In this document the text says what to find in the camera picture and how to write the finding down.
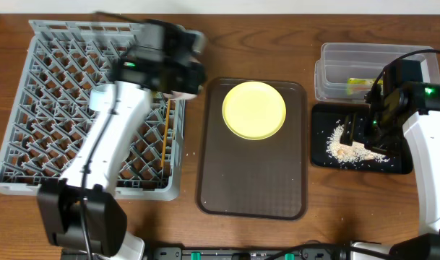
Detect grey plastic dish rack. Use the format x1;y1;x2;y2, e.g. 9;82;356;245
0;20;186;201

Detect leftover cooked rice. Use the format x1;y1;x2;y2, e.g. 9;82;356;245
326;120;390;163

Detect black waste tray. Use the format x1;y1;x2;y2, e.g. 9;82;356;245
311;103;413;174

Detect yellow round plate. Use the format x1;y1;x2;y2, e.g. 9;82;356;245
222;81;287;141

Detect white bowl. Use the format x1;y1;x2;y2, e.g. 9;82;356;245
167;91;197;100

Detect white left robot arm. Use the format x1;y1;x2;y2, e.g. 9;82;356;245
37;19;206;259

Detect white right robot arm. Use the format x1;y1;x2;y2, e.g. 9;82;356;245
340;58;440;259

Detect light blue bowl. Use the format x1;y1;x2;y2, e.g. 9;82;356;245
89;84;114;112

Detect green snack wrapper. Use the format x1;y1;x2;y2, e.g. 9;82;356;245
346;78;375;95

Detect dark brown serving tray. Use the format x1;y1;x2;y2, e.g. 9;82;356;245
196;77;309;220

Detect wooden chopstick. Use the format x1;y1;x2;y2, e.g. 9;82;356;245
160;99;171;168
169;100;176;140

